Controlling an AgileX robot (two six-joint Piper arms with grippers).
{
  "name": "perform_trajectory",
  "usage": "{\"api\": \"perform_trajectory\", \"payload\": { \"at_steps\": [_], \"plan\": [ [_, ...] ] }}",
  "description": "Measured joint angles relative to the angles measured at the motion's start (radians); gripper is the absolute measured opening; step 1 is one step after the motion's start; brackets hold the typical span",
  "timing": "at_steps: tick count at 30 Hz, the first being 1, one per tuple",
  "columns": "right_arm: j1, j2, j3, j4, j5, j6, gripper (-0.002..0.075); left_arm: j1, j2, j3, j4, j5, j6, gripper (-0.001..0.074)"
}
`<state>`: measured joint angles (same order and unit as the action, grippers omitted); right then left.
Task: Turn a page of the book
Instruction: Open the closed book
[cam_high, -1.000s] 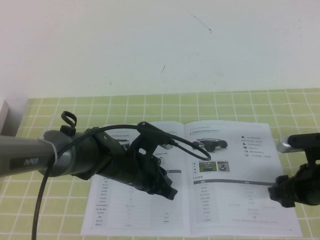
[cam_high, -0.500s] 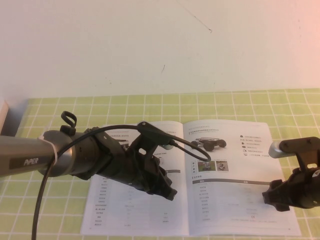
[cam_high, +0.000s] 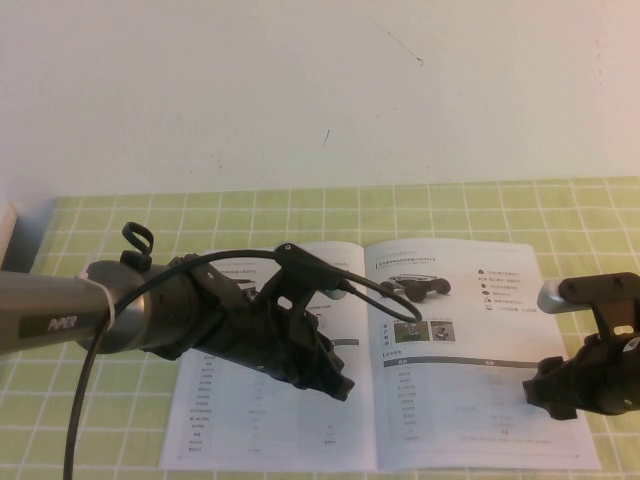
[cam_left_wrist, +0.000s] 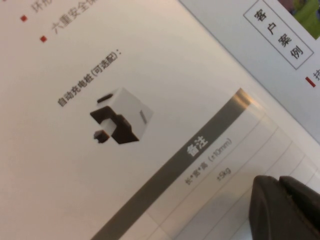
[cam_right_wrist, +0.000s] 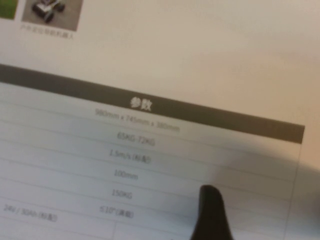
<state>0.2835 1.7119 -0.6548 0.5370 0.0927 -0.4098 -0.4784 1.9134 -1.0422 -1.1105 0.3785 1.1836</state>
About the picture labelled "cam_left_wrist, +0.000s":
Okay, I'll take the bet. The white product brochure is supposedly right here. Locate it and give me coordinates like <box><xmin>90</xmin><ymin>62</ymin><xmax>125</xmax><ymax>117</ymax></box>
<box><xmin>0</xmin><ymin>0</ymin><xmax>320</xmax><ymax>240</ymax></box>

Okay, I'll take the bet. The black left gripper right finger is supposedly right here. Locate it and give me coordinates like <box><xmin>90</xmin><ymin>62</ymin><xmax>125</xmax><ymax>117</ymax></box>
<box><xmin>278</xmin><ymin>175</ymin><xmax>320</xmax><ymax>240</ymax></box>

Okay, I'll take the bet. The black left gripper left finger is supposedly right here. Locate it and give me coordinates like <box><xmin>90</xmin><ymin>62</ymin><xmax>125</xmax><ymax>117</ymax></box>
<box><xmin>248</xmin><ymin>175</ymin><xmax>315</xmax><ymax>240</ymax></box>

